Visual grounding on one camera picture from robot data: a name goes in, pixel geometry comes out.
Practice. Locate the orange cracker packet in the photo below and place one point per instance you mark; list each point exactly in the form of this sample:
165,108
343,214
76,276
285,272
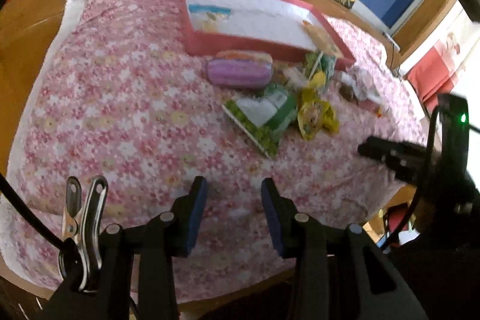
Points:
325,40

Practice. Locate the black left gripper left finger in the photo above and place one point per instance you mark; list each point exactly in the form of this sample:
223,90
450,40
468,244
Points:
172,234

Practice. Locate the yellow round snack packet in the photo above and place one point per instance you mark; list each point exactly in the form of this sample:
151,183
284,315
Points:
315,115

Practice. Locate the red white carton box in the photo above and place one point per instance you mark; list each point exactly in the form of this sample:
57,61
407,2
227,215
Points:
435,73

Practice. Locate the white green snack packet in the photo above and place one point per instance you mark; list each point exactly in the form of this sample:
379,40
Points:
208,18

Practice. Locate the white peach jelly pouch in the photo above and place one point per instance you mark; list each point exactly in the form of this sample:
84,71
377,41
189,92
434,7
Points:
357,86

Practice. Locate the silver metal clip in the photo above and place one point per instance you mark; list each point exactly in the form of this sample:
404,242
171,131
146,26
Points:
80,231

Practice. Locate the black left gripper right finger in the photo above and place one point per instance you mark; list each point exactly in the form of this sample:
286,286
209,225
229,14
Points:
298,236

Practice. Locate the green pea snack bag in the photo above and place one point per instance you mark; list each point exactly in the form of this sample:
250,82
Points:
264,116

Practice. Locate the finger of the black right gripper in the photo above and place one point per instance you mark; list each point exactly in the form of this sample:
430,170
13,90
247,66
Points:
390,154

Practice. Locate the pink shallow tray box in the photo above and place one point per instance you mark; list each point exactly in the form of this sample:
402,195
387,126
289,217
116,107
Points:
270,26

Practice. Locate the purple snack packet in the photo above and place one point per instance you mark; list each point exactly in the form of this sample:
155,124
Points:
235,73

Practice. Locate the pink floral quilt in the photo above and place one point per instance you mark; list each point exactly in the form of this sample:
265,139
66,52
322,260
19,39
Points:
118,96

